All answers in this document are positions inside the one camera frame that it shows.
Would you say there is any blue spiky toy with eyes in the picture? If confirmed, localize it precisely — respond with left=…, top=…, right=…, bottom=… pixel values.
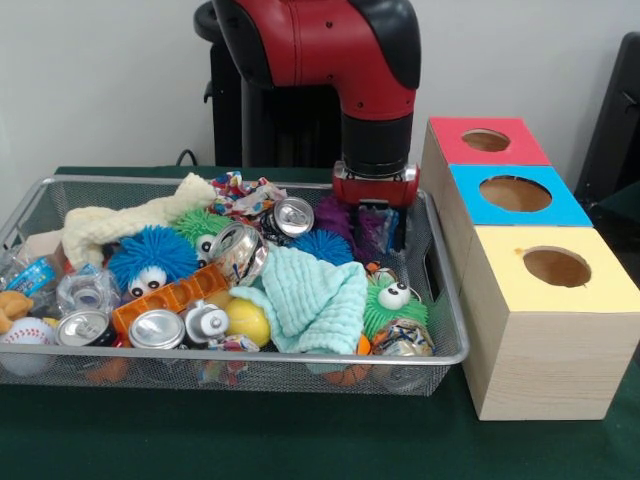
left=107, top=224, right=200, bottom=297

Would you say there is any mint green cloth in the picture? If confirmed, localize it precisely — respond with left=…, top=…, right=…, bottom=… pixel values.
left=228, top=244, right=369, bottom=357

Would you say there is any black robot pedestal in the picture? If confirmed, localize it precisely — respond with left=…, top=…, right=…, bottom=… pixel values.
left=193, top=0, right=346, bottom=170

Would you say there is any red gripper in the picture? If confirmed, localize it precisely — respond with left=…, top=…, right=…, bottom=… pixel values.
left=332, top=160, right=421, bottom=251

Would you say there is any silver wire mesh bin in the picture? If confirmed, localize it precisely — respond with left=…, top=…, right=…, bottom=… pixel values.
left=0, top=174, right=470, bottom=399

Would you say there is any black upright panel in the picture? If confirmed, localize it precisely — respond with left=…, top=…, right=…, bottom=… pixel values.
left=573, top=32, right=640, bottom=201

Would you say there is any white baseball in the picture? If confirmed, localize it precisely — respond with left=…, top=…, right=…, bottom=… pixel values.
left=0, top=317, right=56, bottom=346

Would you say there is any green spiky toy with eyes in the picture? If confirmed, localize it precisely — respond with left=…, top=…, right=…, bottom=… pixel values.
left=362, top=277, right=429, bottom=346

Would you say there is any yellow ball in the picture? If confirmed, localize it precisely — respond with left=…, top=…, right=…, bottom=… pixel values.
left=223, top=298, right=272, bottom=349

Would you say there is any black drink can silver top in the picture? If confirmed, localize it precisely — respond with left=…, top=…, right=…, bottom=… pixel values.
left=262, top=197, right=316, bottom=246

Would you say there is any crushed silver can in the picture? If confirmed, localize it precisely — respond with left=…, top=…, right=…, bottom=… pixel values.
left=206, top=222, right=269, bottom=291

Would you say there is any dark green table cloth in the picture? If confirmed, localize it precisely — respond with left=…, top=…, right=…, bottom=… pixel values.
left=0, top=165, right=640, bottom=480

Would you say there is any crushed clear bottle blue label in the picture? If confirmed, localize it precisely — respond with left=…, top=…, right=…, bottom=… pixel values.
left=377, top=207, right=401, bottom=254

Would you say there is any wooden box with three holes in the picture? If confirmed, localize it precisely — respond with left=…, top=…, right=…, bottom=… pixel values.
left=419, top=116, right=640, bottom=421

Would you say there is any cream knit cloth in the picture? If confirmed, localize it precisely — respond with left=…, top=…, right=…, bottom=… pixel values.
left=60, top=173, right=219, bottom=271

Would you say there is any dark green side-table cloth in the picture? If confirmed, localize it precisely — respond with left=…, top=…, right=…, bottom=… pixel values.
left=594, top=179, right=640, bottom=281

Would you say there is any orange plastic tray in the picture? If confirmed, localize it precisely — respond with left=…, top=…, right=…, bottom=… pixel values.
left=110, top=263, right=232, bottom=335

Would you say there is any purple spiky ball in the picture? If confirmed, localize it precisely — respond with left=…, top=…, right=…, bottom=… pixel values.
left=314, top=195, right=389, bottom=261

